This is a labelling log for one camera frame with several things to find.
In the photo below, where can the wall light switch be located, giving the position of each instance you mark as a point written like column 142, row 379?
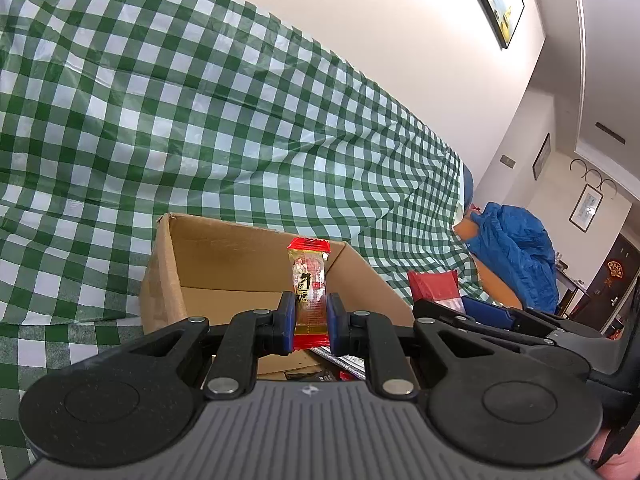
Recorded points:
column 508, row 161

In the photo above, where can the red gold candy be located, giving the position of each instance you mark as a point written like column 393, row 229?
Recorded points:
column 310, row 285

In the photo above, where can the brown cardboard box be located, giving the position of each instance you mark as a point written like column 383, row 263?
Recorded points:
column 225, row 270

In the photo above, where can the orange cushion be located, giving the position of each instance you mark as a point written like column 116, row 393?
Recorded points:
column 492, row 280

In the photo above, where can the green white checked cloth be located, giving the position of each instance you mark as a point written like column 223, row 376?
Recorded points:
column 175, row 110

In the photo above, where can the person's right hand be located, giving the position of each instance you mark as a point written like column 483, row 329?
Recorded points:
column 622, row 455

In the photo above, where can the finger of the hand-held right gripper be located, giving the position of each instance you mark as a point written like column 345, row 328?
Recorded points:
column 475, row 322
column 492, row 310

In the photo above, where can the small dark wall frame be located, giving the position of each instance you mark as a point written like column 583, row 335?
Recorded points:
column 541, row 156

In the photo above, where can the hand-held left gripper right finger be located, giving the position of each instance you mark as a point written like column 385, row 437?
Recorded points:
column 334, row 322

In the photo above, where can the dark wooden door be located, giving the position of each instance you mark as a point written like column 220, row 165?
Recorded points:
column 612, row 290

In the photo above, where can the ceiling air vent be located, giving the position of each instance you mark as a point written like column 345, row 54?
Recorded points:
column 611, row 132

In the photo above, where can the large framed wall painting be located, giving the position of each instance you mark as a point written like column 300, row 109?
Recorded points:
column 495, row 0

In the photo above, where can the red grey-striped packet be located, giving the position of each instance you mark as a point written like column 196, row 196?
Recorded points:
column 432, row 285

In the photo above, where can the blue puffer jacket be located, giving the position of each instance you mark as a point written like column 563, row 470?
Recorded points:
column 515, row 255

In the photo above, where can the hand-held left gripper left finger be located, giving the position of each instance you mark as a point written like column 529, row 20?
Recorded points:
column 288, row 322

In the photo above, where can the light framed wall picture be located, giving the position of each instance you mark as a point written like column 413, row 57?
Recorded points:
column 586, row 207

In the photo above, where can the small side table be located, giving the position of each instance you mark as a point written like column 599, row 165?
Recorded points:
column 570, row 282

